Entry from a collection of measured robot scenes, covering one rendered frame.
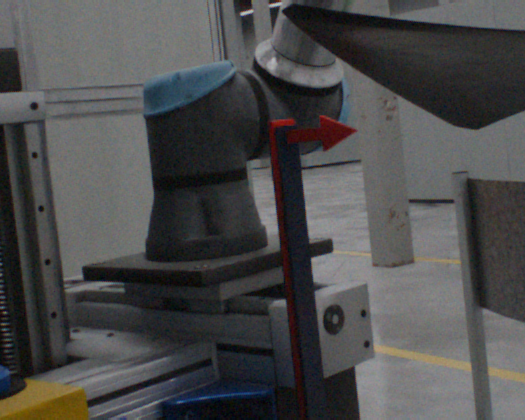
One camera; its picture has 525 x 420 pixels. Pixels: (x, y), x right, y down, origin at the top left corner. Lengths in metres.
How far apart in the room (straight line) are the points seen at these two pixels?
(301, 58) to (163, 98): 0.18
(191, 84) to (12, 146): 0.21
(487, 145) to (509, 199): 8.15
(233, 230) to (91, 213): 1.26
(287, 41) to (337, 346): 0.37
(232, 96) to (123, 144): 1.30
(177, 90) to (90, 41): 1.28
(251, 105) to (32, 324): 0.36
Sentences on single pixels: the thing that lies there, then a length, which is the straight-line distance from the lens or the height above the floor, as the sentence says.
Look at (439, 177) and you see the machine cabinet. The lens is 11.58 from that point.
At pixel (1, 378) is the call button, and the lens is 0.53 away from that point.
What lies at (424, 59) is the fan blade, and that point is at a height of 1.22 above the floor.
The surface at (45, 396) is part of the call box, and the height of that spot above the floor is 1.07.
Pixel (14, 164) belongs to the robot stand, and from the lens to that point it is 1.15.
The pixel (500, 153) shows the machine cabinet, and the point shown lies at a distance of 10.87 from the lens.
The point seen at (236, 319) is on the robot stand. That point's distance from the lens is 1.13.
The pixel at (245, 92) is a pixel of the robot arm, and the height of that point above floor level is 1.23.
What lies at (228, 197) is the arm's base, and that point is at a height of 1.11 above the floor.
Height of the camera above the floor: 1.19
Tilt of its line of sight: 3 degrees down
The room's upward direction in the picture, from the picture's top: 6 degrees counter-clockwise
